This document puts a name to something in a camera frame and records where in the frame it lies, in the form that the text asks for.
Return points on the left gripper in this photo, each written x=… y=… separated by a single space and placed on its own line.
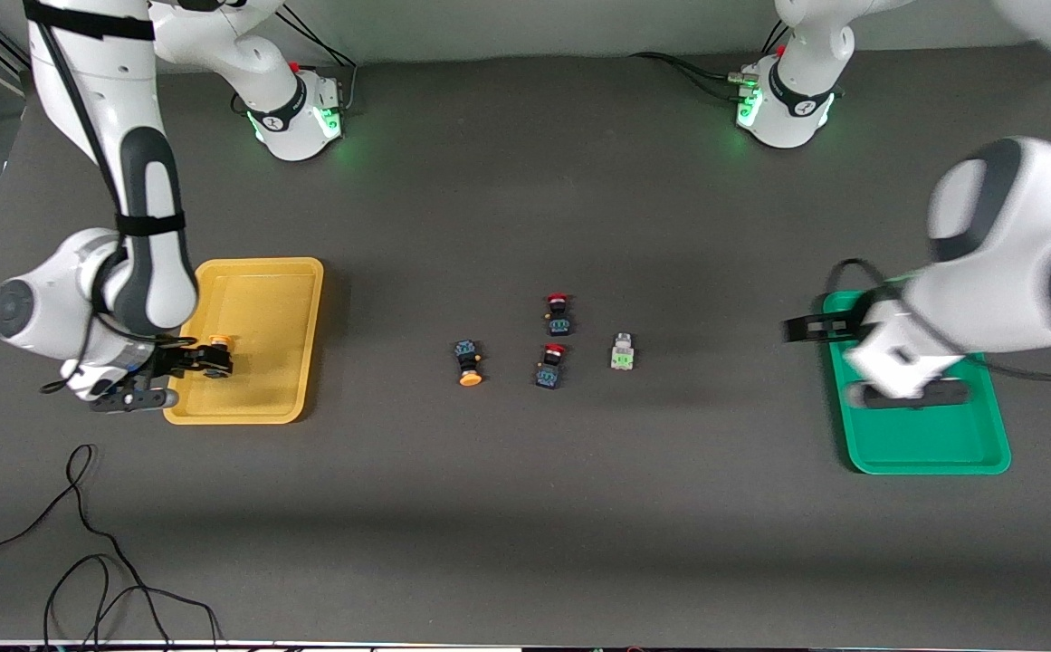
x=844 y=324

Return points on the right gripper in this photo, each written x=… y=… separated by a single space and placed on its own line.
x=166 y=359

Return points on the yellow push button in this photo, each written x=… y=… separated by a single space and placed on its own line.
x=468 y=360
x=220 y=341

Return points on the green button white body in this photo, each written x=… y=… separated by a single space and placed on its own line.
x=622 y=353

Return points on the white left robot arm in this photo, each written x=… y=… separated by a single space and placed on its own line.
x=1023 y=254

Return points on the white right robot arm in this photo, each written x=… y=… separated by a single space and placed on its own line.
x=145 y=254

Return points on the yellow plastic tray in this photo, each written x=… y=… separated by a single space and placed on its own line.
x=262 y=308

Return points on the green plastic tray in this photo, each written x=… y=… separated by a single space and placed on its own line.
x=923 y=435

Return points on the red push button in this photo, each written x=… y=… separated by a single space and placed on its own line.
x=550 y=367
x=558 y=315

